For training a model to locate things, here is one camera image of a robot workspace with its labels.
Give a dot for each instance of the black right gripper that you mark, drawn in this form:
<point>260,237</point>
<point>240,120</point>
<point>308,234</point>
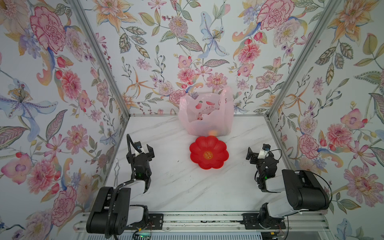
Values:
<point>255,157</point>

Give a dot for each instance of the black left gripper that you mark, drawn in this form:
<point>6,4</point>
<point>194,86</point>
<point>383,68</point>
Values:
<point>148,156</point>

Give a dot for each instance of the pink plastic bag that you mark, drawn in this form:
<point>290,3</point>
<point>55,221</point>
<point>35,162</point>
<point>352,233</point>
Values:
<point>207,112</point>

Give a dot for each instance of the red orange toy mango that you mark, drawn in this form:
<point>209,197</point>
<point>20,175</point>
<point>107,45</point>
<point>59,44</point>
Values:
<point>214,133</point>

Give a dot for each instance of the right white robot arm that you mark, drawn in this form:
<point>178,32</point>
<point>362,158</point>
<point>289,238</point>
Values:
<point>303,192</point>

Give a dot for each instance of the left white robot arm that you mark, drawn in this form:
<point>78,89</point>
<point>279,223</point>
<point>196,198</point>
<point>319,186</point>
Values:
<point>112,212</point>

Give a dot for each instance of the red flower-shaped plastic plate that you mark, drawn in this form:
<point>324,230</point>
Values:
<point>209,152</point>

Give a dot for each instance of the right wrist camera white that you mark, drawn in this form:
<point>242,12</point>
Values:
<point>264,151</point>

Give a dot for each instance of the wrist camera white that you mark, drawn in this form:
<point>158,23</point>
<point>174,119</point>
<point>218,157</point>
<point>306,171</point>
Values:
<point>139,148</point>
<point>264,151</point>

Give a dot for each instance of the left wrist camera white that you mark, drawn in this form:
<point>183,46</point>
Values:
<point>139,148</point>

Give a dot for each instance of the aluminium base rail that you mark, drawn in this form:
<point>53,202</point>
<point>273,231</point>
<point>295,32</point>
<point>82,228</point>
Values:
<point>171,222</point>

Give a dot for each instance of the aluminium corner post left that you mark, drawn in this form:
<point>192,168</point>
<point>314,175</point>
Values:
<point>93,41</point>

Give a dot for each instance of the aluminium corner post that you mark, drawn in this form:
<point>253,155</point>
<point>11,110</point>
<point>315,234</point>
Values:
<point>93,41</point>
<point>310,45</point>

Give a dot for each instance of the aluminium corner post right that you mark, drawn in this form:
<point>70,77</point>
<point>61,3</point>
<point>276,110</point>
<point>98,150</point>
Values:
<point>310,45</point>

